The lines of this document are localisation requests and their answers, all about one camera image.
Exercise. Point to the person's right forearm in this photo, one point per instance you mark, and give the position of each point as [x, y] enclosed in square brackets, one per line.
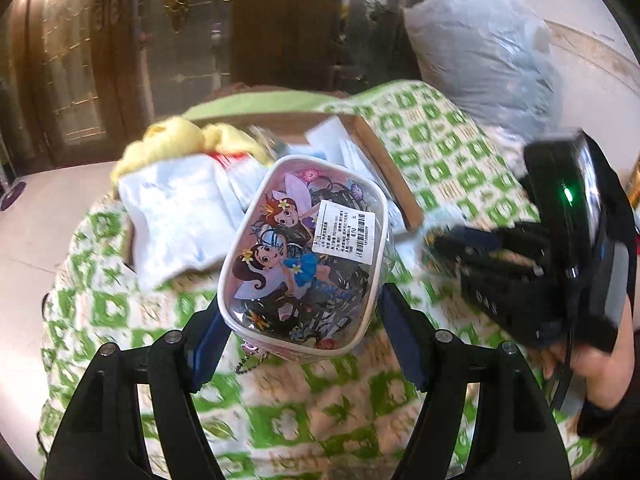
[600, 420]

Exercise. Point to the clear fairy print pouch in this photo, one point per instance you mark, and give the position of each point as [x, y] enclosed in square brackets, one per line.
[300, 260]

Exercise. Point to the shallow cardboard box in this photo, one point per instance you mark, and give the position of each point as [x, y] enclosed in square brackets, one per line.
[385, 170]

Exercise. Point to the person's right hand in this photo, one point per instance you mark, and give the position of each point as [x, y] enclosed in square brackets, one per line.
[610, 370]

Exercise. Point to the large white gauze packet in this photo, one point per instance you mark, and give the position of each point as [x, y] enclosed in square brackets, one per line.
[175, 220]

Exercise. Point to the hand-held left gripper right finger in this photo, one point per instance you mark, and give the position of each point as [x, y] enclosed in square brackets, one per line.
[405, 340]

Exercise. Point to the striped white packet red label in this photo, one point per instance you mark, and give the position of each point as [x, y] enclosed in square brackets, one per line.
[245, 175]

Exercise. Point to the floor sign stand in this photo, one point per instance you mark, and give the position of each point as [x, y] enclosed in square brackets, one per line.
[12, 195]

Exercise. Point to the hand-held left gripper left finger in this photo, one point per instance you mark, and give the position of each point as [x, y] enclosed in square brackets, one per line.
[205, 355]

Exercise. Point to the green and white printed blanket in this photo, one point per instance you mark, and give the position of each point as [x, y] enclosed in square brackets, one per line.
[450, 160]

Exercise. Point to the large grey plastic bag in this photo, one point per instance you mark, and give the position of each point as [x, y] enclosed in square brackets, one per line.
[480, 55]

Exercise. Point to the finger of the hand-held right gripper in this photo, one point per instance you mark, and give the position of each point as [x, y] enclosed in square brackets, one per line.
[480, 242]
[500, 266]

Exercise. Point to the yellow towel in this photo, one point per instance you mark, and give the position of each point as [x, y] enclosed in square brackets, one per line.
[165, 140]

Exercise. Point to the wooden glass door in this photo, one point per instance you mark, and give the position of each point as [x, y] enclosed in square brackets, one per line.
[85, 60]
[325, 25]

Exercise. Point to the small white gauze packet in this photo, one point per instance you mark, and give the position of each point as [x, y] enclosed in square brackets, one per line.
[330, 140]

